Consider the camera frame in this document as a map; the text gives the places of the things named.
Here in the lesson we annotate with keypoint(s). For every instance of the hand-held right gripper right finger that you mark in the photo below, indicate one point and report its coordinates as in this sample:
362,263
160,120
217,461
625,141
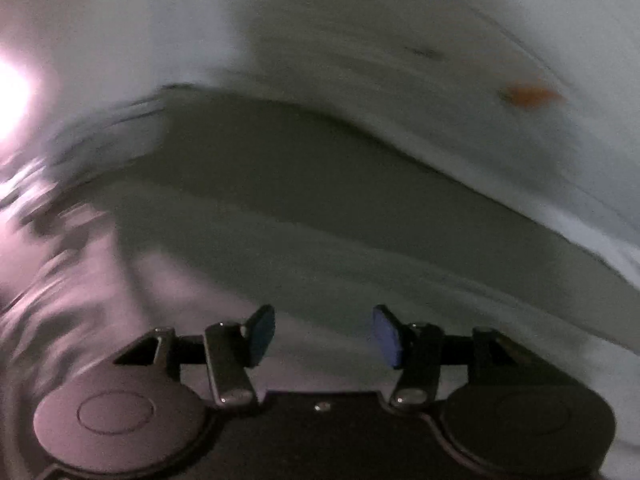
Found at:
387,337

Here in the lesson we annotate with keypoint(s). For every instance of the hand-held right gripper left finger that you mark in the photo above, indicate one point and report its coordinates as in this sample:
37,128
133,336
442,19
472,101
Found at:
262,335

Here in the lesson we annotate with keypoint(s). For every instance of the carrot printed pale sheet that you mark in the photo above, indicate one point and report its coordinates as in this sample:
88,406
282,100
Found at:
400,35

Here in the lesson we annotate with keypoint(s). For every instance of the white garment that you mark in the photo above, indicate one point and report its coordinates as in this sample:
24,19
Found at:
325,355

